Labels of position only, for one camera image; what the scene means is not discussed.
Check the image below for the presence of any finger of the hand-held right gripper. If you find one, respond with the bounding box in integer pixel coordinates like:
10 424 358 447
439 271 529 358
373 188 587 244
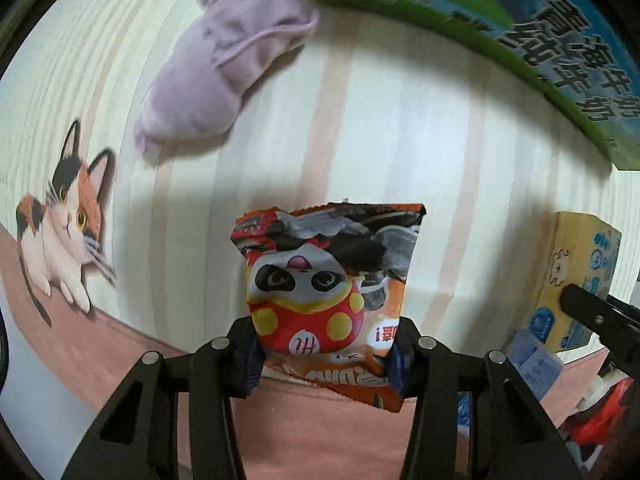
559 284 640 386

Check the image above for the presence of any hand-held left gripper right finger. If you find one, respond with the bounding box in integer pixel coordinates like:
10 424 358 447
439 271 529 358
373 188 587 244
388 317 584 480

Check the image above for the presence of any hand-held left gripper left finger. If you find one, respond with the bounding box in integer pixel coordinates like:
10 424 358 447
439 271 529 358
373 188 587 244
61 316 267 480

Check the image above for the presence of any orange panda snack packet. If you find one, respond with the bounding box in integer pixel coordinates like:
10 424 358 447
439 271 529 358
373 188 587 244
230 202 427 414

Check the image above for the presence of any yellow and blue tissue pack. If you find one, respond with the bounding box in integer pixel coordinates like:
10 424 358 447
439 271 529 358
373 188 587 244
530 211 623 353

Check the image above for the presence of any light blue packet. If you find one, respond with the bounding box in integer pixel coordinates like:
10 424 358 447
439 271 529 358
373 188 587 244
457 331 564 436

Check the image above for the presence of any red and white packet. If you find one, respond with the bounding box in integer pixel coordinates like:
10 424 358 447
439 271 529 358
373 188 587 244
559 370 640 471

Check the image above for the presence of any cat print blanket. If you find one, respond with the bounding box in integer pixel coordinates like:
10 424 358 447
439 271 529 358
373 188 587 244
0 0 640 480

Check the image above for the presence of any purple cloth pouch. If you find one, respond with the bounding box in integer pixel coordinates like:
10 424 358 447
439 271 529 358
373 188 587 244
133 0 321 155

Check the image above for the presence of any green and blue carton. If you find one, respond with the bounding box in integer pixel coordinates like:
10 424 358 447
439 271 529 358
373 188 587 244
306 0 640 172

